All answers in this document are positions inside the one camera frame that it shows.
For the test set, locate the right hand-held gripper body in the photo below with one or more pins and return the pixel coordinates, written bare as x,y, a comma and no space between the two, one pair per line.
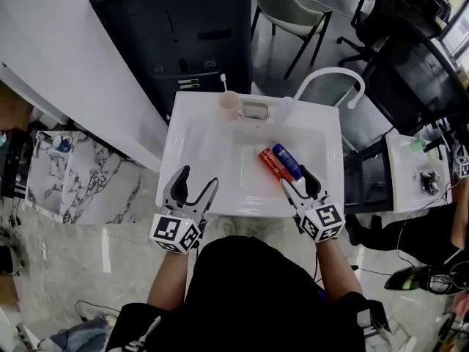
324,222

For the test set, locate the person's right forearm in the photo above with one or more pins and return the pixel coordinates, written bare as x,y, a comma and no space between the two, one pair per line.
337,273

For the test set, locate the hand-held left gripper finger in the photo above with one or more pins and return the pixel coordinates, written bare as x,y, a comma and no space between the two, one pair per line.
169,194
205,200

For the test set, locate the soap dish with soap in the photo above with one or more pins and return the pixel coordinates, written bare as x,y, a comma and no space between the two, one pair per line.
254,110

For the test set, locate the small black gadget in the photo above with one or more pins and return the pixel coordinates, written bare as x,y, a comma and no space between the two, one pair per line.
428,182

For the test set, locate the black sink stand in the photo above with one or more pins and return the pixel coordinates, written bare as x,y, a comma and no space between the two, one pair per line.
370,182

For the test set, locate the person's left forearm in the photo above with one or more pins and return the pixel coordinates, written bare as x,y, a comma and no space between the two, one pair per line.
170,281

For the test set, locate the blue mug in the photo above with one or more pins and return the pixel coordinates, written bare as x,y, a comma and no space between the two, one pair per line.
62,144

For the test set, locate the green cup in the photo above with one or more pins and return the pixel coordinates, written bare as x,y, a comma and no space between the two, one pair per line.
417,145

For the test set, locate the large black appliance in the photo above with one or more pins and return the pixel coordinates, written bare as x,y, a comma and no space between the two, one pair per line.
172,31

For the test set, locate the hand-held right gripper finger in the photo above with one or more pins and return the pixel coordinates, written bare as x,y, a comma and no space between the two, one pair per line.
293,194
311,185

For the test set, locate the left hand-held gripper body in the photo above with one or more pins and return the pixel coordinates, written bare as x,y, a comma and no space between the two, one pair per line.
172,231

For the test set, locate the grey white waist bag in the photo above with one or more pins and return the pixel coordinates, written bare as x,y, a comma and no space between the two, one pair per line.
366,323

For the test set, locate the small white sink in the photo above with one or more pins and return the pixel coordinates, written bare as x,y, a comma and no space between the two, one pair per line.
406,174

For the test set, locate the black mesh office chair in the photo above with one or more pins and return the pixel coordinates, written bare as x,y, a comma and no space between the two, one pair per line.
414,83

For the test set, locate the beige chair with black legs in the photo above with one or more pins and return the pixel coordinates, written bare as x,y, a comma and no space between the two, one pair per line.
289,13

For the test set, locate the person's black shirt torso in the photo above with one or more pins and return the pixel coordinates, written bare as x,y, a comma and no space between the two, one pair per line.
256,295

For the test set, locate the marble pattern cabinet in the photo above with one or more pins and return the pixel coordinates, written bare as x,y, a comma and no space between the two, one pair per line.
88,178

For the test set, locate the black desk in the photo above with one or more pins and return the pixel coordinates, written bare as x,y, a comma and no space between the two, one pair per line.
14,163

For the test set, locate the white sink basin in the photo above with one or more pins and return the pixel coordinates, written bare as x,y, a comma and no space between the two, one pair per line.
220,160

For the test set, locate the white curved faucet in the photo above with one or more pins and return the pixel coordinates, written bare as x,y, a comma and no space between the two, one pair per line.
329,71

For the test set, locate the orange bottle with white cap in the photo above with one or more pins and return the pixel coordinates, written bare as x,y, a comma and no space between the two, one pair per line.
273,163

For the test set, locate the pink toothbrush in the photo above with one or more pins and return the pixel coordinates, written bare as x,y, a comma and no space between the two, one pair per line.
224,83

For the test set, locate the blue bottle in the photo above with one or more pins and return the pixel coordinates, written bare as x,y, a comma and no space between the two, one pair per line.
287,161

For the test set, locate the pink cup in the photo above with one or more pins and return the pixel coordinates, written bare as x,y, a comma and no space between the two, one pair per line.
230,106

